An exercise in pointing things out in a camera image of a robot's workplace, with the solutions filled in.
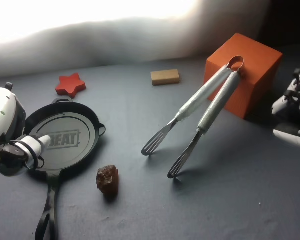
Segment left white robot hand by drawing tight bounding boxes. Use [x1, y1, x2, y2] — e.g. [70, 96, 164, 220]
[0, 81, 51, 176]

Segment metal tongs with taped handles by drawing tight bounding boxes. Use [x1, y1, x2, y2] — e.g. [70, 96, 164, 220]
[141, 55, 245, 180]

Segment brown toy meat piece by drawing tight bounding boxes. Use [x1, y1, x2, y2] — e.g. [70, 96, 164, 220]
[96, 164, 120, 196]

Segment black frying pan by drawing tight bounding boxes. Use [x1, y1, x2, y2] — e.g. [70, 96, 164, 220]
[21, 97, 107, 240]

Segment orange cube block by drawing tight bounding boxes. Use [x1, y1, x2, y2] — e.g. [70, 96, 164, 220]
[203, 32, 284, 121]

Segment red star block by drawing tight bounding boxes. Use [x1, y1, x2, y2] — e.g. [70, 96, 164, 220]
[55, 72, 87, 99]

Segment white backdrop sheet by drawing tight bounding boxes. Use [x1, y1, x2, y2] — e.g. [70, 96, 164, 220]
[0, 0, 275, 79]

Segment tan wooden block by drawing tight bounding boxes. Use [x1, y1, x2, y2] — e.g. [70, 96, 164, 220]
[150, 69, 181, 87]

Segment grey table cloth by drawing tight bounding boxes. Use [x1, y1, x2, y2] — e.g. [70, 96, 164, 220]
[0, 44, 300, 240]

